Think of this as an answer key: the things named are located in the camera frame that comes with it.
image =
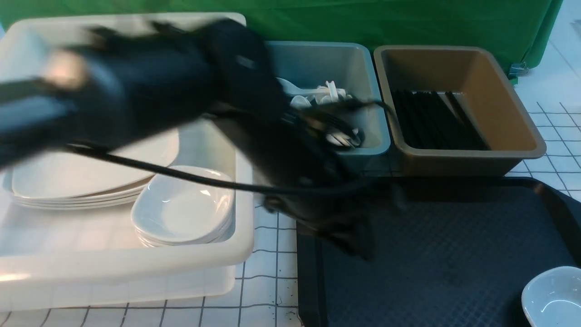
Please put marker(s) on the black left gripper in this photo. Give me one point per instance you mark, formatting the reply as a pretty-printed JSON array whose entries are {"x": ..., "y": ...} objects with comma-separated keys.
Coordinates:
[{"x": 308, "y": 182}]

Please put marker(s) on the small white bowl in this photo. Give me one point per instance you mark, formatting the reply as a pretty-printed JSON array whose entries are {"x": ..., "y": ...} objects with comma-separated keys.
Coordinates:
[{"x": 553, "y": 298}]

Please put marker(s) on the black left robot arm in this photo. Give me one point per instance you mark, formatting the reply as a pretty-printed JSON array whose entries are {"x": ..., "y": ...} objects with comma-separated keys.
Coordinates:
[{"x": 93, "y": 99}]

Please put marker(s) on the pile of white spoons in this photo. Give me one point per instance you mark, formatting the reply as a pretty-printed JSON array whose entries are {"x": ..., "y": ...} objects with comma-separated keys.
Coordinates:
[{"x": 339, "y": 134}]

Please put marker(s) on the teal plastic spoon bin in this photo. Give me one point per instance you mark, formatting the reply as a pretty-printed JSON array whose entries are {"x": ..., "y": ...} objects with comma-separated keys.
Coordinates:
[{"x": 310, "y": 64}]

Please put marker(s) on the black chopsticks in bin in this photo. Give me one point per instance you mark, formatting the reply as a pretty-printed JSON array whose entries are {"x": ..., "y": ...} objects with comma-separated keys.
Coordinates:
[{"x": 432, "y": 120}]

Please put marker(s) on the stack of small white bowls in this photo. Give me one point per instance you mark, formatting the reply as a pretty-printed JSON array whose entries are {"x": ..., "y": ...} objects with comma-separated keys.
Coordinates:
[{"x": 174, "y": 212}]

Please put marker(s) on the black serving tray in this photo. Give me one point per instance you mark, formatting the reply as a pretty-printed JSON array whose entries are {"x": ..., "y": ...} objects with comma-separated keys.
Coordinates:
[{"x": 459, "y": 255}]

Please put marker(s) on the brown plastic chopstick bin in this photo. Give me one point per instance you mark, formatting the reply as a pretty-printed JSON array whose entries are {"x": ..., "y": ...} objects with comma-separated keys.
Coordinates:
[{"x": 485, "y": 93}]

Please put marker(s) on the stack of white square plates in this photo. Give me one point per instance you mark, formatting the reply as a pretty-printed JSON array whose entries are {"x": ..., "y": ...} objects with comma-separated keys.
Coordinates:
[{"x": 58, "y": 175}]

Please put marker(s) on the metal binder clip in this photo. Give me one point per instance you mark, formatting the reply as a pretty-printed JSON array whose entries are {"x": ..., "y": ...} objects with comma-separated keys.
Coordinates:
[{"x": 517, "y": 70}]

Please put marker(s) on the green backdrop cloth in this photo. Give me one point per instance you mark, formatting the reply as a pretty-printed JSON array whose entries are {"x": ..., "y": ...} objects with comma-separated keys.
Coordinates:
[{"x": 514, "y": 31}]

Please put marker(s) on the large white plastic bin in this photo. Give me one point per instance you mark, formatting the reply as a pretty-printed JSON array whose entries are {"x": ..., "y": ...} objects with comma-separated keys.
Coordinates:
[{"x": 78, "y": 258}]

